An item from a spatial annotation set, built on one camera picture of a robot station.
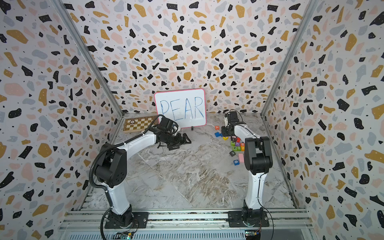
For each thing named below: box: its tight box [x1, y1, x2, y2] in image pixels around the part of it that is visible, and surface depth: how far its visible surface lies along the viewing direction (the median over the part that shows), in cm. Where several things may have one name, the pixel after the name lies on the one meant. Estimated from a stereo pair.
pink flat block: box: [238, 153, 244, 163], surface depth 99 cm
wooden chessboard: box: [123, 115, 159, 132], surface depth 113 cm
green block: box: [230, 141, 241, 152], surface depth 102 cm
